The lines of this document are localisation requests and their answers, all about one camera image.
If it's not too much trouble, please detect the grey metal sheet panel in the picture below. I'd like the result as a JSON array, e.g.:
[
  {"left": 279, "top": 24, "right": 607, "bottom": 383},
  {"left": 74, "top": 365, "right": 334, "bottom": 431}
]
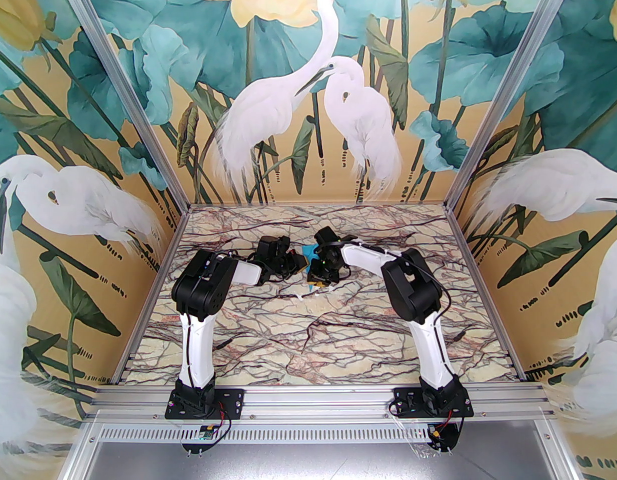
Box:
[{"left": 63, "top": 440, "right": 577, "bottom": 480}]

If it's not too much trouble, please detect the perforated metal strip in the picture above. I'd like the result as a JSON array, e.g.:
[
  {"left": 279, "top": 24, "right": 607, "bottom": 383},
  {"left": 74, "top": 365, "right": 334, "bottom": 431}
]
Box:
[{"left": 86, "top": 422, "right": 439, "bottom": 445}]

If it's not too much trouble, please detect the aluminium table edge rail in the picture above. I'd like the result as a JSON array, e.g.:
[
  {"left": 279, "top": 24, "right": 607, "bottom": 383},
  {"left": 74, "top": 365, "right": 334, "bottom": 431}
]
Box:
[
  {"left": 108, "top": 207, "right": 193, "bottom": 385},
  {"left": 444, "top": 207, "right": 529, "bottom": 383}
]

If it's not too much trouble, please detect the aluminium front frame rail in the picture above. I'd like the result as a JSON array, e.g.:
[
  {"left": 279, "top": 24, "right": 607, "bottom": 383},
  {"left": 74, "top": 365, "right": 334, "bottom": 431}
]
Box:
[{"left": 83, "top": 382, "right": 559, "bottom": 425}]

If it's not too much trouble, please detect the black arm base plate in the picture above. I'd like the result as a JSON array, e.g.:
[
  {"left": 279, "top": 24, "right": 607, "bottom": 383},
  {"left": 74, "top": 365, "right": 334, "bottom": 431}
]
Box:
[
  {"left": 166, "top": 388, "right": 245, "bottom": 421},
  {"left": 392, "top": 387, "right": 474, "bottom": 419}
]

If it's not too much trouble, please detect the red black power cable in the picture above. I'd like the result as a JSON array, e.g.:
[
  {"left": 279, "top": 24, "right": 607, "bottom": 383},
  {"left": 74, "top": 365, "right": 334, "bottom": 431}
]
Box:
[
  {"left": 208, "top": 402, "right": 234, "bottom": 438},
  {"left": 428, "top": 398, "right": 473, "bottom": 441}
]

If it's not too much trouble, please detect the black round mounting bracket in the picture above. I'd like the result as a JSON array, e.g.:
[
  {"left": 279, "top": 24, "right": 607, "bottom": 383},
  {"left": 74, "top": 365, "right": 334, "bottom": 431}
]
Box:
[{"left": 427, "top": 420, "right": 465, "bottom": 454}]

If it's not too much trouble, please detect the aluminium frame post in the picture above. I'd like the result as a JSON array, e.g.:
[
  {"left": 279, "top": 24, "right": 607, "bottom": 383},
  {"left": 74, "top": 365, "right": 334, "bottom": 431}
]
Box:
[
  {"left": 446, "top": 0, "right": 574, "bottom": 211},
  {"left": 53, "top": 0, "right": 192, "bottom": 211}
]

